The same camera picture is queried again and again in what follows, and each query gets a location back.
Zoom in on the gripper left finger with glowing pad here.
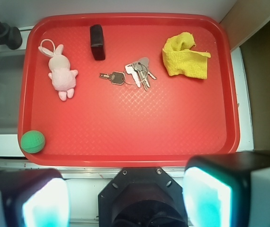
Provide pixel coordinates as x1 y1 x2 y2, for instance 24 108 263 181
0 169 71 227

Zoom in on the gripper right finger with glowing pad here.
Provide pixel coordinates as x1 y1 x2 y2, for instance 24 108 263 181
182 151 270 227

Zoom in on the pink plush bunny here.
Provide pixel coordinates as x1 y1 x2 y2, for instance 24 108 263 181
38 39 79 102

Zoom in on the green foam ball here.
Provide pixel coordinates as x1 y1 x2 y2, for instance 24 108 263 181
20 130 45 154

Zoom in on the stainless steel sink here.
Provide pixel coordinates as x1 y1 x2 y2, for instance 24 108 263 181
0 50 25 134

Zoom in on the red plastic tray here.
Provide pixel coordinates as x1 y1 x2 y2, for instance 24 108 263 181
18 13 240 167

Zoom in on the yellow crumpled cloth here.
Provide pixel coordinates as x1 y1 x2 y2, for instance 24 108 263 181
162 32 211 79

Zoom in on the bunch of silver keys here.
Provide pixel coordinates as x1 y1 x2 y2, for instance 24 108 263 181
99 57 157 91

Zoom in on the black faucet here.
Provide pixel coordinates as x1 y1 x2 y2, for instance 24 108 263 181
0 22 23 50

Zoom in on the black rectangular box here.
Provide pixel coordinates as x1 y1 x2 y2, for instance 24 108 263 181
90 24 106 61

